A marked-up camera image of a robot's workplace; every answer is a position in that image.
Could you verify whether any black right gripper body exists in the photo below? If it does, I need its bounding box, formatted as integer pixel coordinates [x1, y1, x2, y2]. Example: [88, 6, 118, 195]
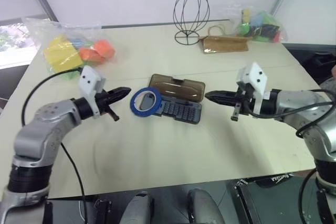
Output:
[230, 82, 257, 123]

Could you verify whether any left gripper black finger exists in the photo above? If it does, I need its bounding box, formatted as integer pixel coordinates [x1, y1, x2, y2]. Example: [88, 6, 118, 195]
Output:
[109, 87, 132, 97]
[108, 91, 131, 103]

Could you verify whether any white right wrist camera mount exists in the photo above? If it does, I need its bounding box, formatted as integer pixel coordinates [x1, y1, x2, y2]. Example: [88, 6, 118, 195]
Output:
[235, 61, 268, 116]

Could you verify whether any black wire head stand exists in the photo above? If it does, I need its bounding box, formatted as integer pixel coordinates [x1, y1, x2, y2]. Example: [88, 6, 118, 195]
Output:
[173, 0, 211, 46]

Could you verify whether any grey rail behind table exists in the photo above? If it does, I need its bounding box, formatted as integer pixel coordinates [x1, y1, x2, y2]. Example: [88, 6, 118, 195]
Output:
[101, 19, 230, 29]

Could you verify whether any brown tool case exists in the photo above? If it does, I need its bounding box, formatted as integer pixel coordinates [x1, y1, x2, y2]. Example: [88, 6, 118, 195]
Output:
[148, 73, 206, 125]

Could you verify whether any clear bag of small blocks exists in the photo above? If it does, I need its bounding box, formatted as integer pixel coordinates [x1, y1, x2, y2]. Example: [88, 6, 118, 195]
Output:
[223, 3, 288, 44]

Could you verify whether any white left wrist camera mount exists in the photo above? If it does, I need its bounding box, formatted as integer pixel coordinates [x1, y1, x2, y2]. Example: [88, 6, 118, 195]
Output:
[78, 66, 107, 119]

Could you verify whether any small green foam cylinder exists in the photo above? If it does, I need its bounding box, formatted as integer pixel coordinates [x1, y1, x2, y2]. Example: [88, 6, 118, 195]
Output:
[237, 22, 250, 36]

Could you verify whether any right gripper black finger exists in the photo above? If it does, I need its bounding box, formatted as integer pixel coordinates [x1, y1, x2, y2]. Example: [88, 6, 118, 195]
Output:
[205, 97, 236, 106]
[205, 90, 236, 99]

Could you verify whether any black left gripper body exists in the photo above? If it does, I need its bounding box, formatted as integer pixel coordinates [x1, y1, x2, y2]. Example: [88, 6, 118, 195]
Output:
[94, 89, 120, 123]

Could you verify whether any brown paper bag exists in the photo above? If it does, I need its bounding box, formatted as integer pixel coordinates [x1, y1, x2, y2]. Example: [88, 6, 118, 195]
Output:
[198, 24, 250, 55]

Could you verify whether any orange foam cylinder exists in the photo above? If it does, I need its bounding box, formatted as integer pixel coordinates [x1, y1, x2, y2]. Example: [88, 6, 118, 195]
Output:
[93, 39, 116, 62]
[78, 47, 104, 65]

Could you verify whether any clear bag of large blocks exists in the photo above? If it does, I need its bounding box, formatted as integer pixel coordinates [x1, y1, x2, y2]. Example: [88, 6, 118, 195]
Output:
[22, 16, 118, 82]

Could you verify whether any small blue foam block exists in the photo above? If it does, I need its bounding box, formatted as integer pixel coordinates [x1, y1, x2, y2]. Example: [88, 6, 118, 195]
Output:
[250, 14, 264, 26]

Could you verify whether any small black foam block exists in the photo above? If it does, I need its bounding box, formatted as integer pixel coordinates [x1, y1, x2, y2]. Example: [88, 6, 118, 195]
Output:
[249, 24, 277, 37]

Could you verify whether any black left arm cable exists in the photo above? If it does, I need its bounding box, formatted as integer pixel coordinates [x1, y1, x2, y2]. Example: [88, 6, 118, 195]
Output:
[21, 68, 89, 224]

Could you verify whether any small green foam block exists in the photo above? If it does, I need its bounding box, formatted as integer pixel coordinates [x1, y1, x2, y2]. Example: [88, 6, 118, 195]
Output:
[258, 10, 279, 26]

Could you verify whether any black equipment case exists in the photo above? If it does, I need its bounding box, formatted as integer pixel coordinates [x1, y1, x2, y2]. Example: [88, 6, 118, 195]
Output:
[43, 199, 114, 224]
[233, 173, 322, 224]

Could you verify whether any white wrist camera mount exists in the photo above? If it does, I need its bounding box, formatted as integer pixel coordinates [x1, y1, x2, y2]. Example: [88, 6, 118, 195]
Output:
[235, 61, 268, 116]
[78, 66, 107, 119]

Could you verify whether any large green foam block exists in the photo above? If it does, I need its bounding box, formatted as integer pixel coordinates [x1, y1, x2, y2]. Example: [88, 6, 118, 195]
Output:
[61, 63, 82, 81]

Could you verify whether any large yellow foam block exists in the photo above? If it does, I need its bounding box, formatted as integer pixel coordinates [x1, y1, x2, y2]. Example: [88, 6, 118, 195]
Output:
[49, 50, 83, 73]
[43, 34, 76, 57]

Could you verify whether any blue tape roll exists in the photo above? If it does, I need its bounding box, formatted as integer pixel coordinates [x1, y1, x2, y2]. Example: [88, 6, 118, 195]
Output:
[130, 87, 163, 117]

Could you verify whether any grey rounded shell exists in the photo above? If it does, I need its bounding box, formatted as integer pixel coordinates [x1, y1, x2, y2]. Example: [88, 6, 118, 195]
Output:
[120, 191, 155, 224]
[187, 188, 225, 224]

